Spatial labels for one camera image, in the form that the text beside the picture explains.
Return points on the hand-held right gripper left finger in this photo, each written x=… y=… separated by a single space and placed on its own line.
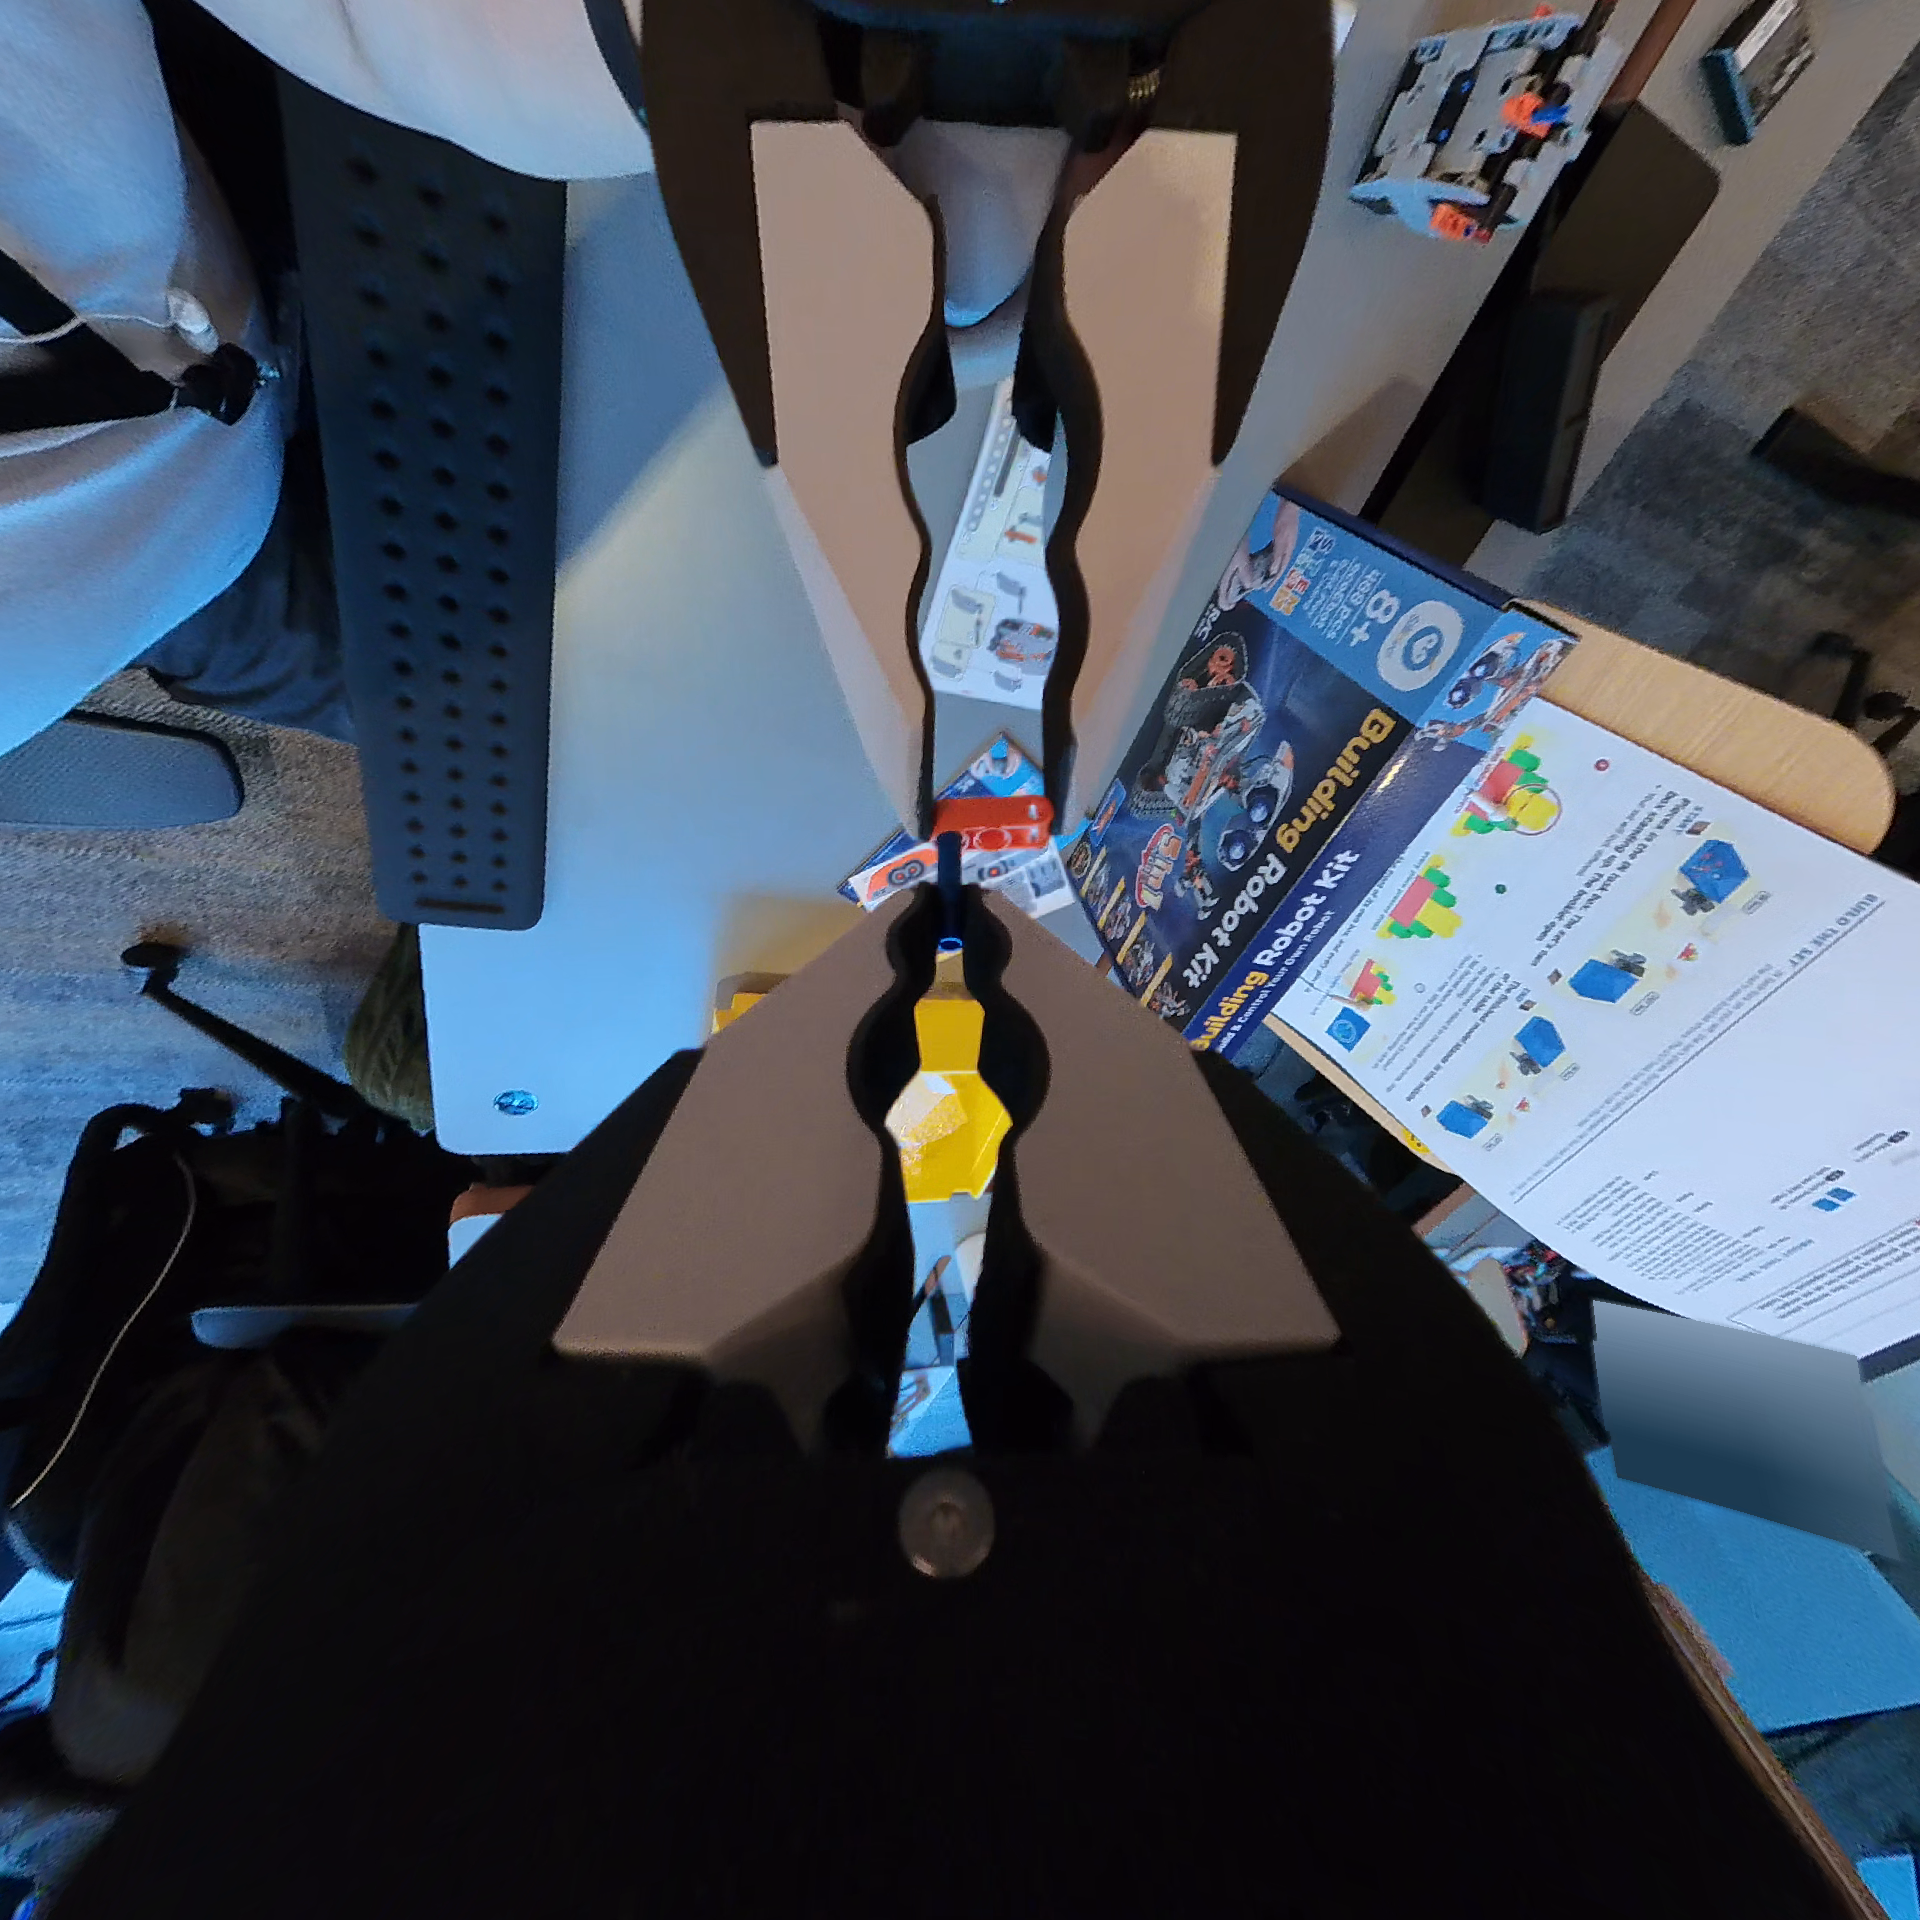
x=722 y=1202

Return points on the wooden side table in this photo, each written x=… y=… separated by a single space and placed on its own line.
x=1724 y=721

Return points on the partly built robot model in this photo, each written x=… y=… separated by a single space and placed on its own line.
x=1478 y=120

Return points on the white t-shirt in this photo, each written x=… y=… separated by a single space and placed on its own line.
x=106 y=524

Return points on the blue sticker sheet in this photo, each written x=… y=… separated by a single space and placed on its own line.
x=901 y=878

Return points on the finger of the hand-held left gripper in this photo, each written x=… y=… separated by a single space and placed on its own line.
x=842 y=374
x=1154 y=374

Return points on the small black box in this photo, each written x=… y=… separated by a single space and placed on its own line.
x=1763 y=61

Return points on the white laminated instruction sheet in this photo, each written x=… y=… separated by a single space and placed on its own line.
x=1650 y=1049

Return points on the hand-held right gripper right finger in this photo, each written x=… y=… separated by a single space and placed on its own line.
x=1170 y=1202

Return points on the open instruction booklet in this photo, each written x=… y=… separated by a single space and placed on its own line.
x=988 y=600

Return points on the blue connector pin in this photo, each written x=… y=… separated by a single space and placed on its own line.
x=949 y=885

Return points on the yellow storage bin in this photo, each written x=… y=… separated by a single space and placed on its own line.
x=946 y=1124

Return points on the black backpack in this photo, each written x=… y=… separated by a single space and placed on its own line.
x=182 y=1274

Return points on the grey chair armrest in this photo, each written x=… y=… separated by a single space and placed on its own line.
x=106 y=770

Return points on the orange building brick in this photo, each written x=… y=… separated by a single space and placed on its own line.
x=988 y=822

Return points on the black chair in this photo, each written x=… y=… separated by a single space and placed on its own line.
x=1544 y=420

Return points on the black perforated panel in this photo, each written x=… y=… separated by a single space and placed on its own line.
x=434 y=524

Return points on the person's left forearm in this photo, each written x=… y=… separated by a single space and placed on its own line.
x=450 y=75

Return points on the blue robot kit box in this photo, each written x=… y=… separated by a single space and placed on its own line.
x=1290 y=781

